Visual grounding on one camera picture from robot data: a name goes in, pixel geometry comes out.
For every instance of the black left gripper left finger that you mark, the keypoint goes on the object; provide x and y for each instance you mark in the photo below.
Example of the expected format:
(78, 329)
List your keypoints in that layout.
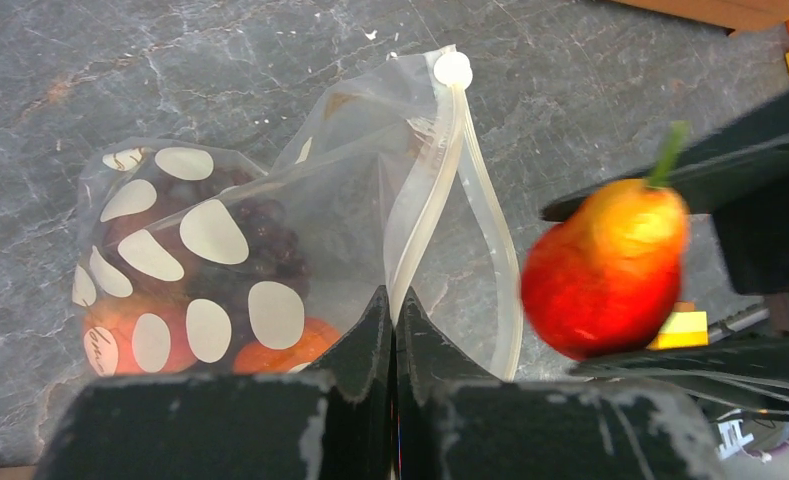
(331, 420)

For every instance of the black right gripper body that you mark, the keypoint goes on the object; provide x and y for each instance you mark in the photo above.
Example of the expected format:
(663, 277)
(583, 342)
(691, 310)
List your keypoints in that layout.
(753, 233)

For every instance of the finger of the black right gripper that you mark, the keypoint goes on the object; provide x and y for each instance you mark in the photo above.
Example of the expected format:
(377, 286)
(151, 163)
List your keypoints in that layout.
(751, 376)
(747, 155)

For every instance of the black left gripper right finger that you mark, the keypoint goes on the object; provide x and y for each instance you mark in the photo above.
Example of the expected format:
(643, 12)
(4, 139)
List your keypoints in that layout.
(458, 421)

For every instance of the red toy strawberry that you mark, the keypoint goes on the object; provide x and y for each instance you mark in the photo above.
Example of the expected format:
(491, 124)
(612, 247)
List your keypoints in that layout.
(605, 280)

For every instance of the pink toy peach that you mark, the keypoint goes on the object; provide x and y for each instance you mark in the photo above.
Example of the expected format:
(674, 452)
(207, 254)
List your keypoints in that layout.
(136, 335)

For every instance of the dark purple grape bunch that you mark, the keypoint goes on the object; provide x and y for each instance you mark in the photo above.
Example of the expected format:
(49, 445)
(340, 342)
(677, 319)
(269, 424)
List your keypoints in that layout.
(274, 248)

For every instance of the clear dotted zip top bag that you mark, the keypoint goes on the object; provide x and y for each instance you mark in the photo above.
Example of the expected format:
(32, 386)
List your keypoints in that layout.
(386, 186)

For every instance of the orange toy pumpkin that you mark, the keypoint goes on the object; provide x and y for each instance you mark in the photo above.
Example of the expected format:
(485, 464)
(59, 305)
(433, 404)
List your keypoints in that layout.
(318, 336)

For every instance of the orange yellow block stack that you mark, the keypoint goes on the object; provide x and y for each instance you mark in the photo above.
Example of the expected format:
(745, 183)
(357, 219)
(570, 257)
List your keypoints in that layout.
(685, 327)

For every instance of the orange plastic bin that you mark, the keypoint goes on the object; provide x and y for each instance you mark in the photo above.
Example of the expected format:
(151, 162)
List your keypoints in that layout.
(737, 15)

